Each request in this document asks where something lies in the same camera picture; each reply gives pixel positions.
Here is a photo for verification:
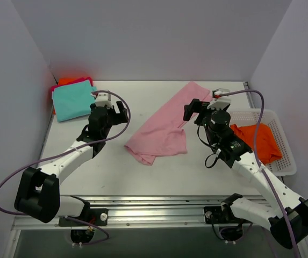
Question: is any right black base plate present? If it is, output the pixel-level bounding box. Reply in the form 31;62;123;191
203;206;250;225

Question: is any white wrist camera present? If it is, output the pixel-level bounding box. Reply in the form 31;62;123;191
91;91;113;109
207;88;231;111

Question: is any folded orange t shirt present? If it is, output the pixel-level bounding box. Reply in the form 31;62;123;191
52;77;80;116

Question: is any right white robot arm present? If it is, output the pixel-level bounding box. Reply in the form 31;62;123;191
183;99;308;249

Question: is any orange t shirt in basket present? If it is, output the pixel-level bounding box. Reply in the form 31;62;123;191
230;124;282;165

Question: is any folded magenta t shirt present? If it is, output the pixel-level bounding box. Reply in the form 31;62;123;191
50;77;93;93

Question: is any aluminium mounting rail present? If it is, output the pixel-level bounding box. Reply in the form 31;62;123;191
10;194;305;231

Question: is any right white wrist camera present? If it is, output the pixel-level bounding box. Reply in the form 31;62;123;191
207;88;231;111

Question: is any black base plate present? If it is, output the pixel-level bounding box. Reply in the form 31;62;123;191
203;206;250;225
58;207;109;227

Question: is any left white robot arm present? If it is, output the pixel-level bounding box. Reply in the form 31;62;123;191
14;101;130;225

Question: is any folded teal t shirt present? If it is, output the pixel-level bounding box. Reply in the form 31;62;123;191
52;81;96;122

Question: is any black cable on right wrist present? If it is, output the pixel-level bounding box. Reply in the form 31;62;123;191
197;126;224;169

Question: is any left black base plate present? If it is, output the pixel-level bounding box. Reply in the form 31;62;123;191
58;207;109;227

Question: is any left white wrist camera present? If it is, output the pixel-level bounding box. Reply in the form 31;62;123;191
91;91;113;109

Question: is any pink t shirt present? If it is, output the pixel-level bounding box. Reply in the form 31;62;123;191
124;82;212;166

